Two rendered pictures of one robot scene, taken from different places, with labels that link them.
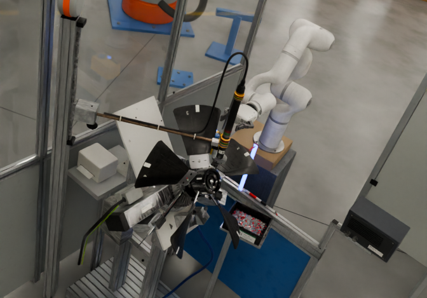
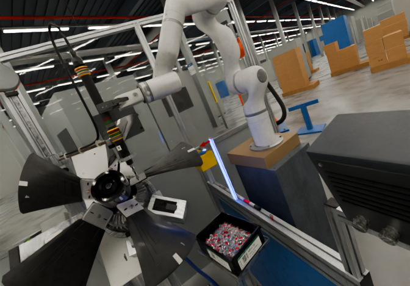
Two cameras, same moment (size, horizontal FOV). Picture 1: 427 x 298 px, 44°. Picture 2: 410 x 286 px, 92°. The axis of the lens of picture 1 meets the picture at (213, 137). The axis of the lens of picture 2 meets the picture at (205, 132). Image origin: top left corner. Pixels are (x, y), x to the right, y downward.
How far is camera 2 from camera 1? 2.19 m
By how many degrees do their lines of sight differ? 45
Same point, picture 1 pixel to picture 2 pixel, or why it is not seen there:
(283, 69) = (161, 37)
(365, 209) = (350, 133)
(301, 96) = (246, 72)
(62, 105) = not seen: hidden behind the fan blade
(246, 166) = (182, 161)
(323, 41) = not seen: outside the picture
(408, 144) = not seen: outside the picture
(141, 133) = (98, 165)
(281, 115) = (247, 105)
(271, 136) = (255, 133)
